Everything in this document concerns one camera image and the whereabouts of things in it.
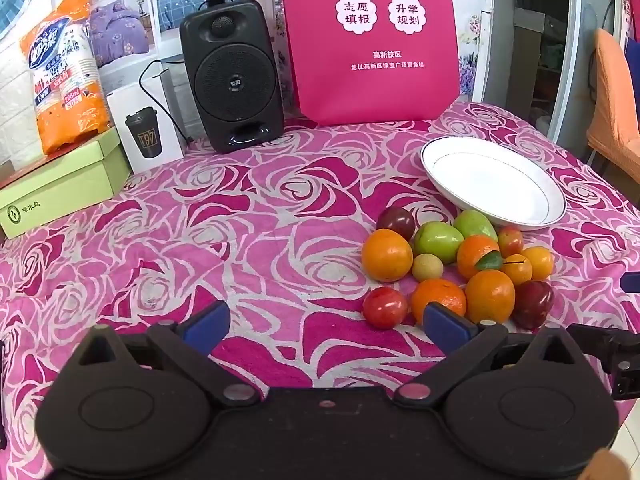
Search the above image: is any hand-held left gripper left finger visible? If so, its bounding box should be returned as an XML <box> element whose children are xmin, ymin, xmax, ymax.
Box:
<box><xmin>65</xmin><ymin>300</ymin><xmax>262</xmax><ymax>407</ymax></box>

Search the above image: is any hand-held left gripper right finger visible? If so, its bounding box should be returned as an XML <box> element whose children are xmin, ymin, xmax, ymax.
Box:
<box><xmin>394</xmin><ymin>301</ymin><xmax>586</xmax><ymax>407</ymax></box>

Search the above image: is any dimpled orange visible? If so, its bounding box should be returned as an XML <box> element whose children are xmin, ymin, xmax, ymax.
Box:
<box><xmin>411</xmin><ymin>278</ymin><xmax>467</xmax><ymax>326</ymax></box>

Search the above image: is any oval smooth orange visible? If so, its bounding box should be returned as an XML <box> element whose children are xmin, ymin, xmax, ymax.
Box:
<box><xmin>465</xmin><ymin>270</ymin><xmax>516</xmax><ymax>323</ymax></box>

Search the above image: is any small yellow-green fruit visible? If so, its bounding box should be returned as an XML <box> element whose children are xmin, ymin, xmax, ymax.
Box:
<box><xmin>412</xmin><ymin>253</ymin><xmax>444</xmax><ymax>282</ymax></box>

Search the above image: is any red tomato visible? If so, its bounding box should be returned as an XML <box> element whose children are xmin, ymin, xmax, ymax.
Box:
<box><xmin>362</xmin><ymin>287</ymin><xmax>408</xmax><ymax>328</ymax></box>

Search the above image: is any tangerine with green leaf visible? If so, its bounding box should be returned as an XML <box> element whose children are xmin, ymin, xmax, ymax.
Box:
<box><xmin>456</xmin><ymin>235</ymin><xmax>503</xmax><ymax>281</ymax></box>

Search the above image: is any small yellow orange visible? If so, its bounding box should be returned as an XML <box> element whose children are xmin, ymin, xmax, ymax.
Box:
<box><xmin>500</xmin><ymin>254</ymin><xmax>534</xmax><ymax>286</ymax></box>
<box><xmin>522</xmin><ymin>246</ymin><xmax>555</xmax><ymax>281</ymax></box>

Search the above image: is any large smooth orange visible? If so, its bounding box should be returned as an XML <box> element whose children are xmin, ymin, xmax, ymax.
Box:
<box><xmin>361</xmin><ymin>229</ymin><xmax>414</xmax><ymax>282</ymax></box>

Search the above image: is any dark red apple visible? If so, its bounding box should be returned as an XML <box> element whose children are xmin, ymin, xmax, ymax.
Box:
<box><xmin>513</xmin><ymin>280</ymin><xmax>555</xmax><ymax>331</ymax></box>

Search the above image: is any small red yellow peach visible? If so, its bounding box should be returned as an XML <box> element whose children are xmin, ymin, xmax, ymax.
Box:
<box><xmin>497</xmin><ymin>225</ymin><xmax>524</xmax><ymax>258</ymax></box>

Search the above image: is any dark purple plum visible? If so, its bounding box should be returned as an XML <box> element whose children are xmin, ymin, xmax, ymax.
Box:
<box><xmin>376</xmin><ymin>206</ymin><xmax>416</xmax><ymax>242</ymax></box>

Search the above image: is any white plate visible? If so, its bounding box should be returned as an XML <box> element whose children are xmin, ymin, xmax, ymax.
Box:
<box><xmin>420</xmin><ymin>136</ymin><xmax>567</xmax><ymax>231</ymax></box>

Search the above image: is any pink rose tablecloth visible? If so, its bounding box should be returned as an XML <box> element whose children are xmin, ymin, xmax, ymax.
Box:
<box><xmin>0</xmin><ymin>100</ymin><xmax>640</xmax><ymax>480</ymax></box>

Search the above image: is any orange chair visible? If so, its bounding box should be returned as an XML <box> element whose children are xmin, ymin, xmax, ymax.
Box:
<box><xmin>586</xmin><ymin>27</ymin><xmax>640</xmax><ymax>176</ymax></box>

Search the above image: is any green box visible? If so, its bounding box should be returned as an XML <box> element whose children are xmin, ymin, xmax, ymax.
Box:
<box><xmin>0</xmin><ymin>127</ymin><xmax>132</xmax><ymax>241</ymax></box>

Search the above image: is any white box with cup print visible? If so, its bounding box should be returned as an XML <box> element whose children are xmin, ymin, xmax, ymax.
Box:
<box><xmin>106</xmin><ymin>82</ymin><xmax>187</xmax><ymax>175</ymax></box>

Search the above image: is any black speaker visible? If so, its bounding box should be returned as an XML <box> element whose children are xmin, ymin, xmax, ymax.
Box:
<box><xmin>179</xmin><ymin>0</ymin><xmax>285</xmax><ymax>155</ymax></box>

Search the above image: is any magenta bag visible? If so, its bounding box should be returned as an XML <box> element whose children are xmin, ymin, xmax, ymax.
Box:
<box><xmin>277</xmin><ymin>0</ymin><xmax>460</xmax><ymax>127</ymax></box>

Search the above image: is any orange pack of paper cups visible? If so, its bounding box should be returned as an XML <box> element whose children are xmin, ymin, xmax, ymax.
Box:
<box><xmin>19</xmin><ymin>0</ymin><xmax>113</xmax><ymax>156</ymax></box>

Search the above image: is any floral plastic sheet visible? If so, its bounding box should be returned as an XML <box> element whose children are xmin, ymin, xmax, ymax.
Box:
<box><xmin>447</xmin><ymin>0</ymin><xmax>493</xmax><ymax>100</ymax></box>

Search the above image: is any purple bedding poster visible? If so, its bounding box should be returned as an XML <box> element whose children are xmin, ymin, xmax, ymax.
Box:
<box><xmin>85</xmin><ymin>0</ymin><xmax>162</xmax><ymax>71</ymax></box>

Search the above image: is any white door frame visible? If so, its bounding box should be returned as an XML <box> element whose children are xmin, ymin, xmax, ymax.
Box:
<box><xmin>547</xmin><ymin>0</ymin><xmax>632</xmax><ymax>143</ymax></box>

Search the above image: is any black cable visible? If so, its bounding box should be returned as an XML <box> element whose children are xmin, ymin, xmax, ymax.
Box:
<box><xmin>139</xmin><ymin>57</ymin><xmax>195</xmax><ymax>146</ymax></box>

